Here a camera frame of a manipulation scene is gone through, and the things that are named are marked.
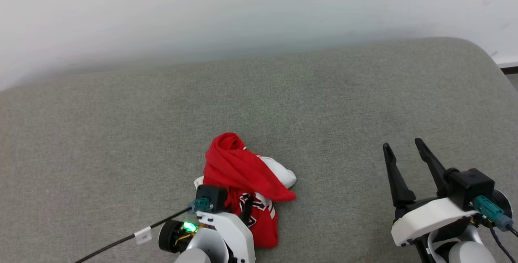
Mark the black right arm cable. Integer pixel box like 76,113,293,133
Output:
471,195,518,263

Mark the grey fabric sofa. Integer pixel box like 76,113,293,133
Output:
0,37,518,263

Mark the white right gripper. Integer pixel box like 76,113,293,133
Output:
383,138,480,247

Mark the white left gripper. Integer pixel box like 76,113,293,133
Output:
196,195,256,263

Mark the white wall baseboard strip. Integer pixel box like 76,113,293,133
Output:
497,56,518,74

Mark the red and white garment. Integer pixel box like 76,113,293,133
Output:
193,132,298,249

